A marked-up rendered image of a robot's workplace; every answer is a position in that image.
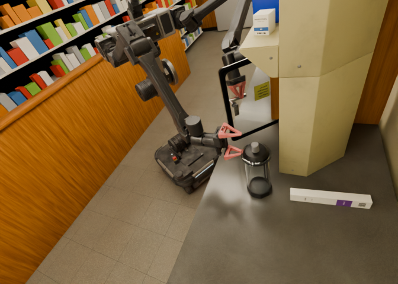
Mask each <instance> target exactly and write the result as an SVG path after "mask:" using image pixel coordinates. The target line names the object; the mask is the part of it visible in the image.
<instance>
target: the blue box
mask: <svg viewBox="0 0 398 284"><path fill-rule="evenodd" d="M252 6H253V15H254V14H255V13H257V12H258V11H259V10H260V9H274V8H275V23H279V0H252Z"/></svg>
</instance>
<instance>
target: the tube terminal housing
mask: <svg viewBox="0 0 398 284"><path fill-rule="evenodd" d="M388 1H389V0H279V173H286V174H293V175H301V176H305V177H307V176H308V175H310V174H312V173H314V172H316V171H317V170H319V169H321V168H323V167H325V166H327V165H329V164H330V163H332V162H334V161H336V160H338V159H340V158H342V157H343V156H344V153H345V150H346V146H347V143H348V139H349V136H350V133H351V129H352V125H353V122H354V119H355V115H356V112H357V108H358V105H359V102H360V98H361V94H362V91H363V88H364V84H365V80H366V77H367V74H368V70H369V67H370V63H371V60H372V56H373V53H374V49H375V45H376V42H377V38H378V34H379V32H380V28H381V24H382V21H383V17H384V13H385V11H386V7H387V3H388Z"/></svg>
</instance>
